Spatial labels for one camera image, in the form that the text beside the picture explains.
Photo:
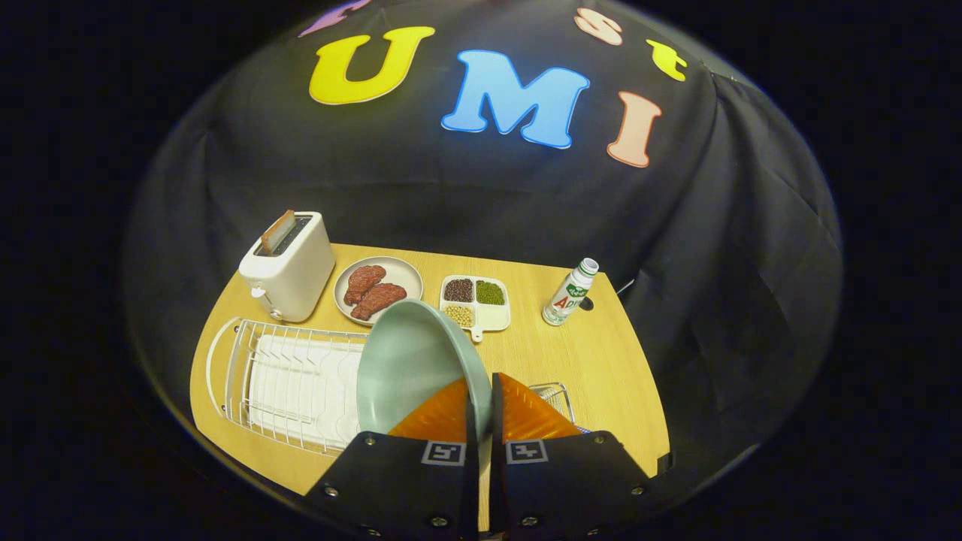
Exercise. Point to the brown meat piece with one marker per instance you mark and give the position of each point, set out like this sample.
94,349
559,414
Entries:
379,299
363,282

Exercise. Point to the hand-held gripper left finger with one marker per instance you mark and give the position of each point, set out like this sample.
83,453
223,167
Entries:
472,488

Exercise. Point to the white drip tray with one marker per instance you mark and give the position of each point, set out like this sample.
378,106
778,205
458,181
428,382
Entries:
301,391

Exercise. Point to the yellow bean pile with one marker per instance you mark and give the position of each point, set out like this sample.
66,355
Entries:
459,315

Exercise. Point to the beige round plate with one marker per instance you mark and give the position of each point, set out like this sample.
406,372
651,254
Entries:
402,272

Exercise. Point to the brown toast slice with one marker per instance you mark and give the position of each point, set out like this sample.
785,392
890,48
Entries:
276,233

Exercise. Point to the dark red bean pile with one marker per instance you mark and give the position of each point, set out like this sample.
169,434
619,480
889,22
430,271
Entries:
458,290

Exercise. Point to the black backdrop cloth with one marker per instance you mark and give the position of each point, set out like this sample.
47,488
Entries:
714,263

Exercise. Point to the green bean pile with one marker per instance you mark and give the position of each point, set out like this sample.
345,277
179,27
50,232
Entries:
490,292

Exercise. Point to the white toaster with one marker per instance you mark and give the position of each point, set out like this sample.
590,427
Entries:
297,278

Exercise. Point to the pale green plate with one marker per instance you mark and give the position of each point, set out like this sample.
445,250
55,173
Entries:
413,361

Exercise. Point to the white divided dish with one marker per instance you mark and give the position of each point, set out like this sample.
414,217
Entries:
492,317

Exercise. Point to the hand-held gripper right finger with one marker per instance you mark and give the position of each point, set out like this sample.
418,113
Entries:
497,481

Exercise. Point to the white drink bottle green cap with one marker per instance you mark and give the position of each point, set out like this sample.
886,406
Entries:
565,300

